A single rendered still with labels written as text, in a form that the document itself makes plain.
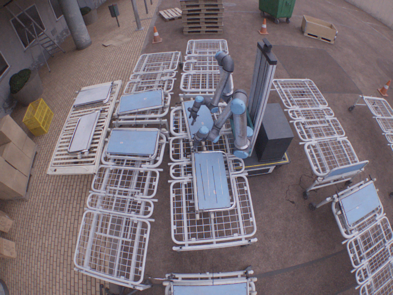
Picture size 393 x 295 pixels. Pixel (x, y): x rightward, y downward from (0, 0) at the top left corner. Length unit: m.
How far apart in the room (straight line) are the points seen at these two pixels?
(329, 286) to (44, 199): 4.63
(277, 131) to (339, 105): 2.65
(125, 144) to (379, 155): 4.58
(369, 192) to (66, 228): 4.37
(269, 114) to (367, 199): 1.75
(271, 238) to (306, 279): 0.79
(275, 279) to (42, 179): 4.14
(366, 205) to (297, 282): 1.32
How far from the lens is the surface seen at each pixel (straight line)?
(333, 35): 7.86
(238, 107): 1.52
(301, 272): 2.86
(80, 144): 2.94
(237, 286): 2.03
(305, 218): 2.97
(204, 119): 2.72
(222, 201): 2.14
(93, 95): 3.65
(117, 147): 2.73
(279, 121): 2.47
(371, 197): 3.01
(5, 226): 4.45
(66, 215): 3.44
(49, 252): 3.57
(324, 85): 5.12
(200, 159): 2.33
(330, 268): 3.09
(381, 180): 4.24
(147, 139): 2.62
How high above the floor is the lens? 2.59
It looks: 56 degrees down
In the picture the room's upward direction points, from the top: 6 degrees counter-clockwise
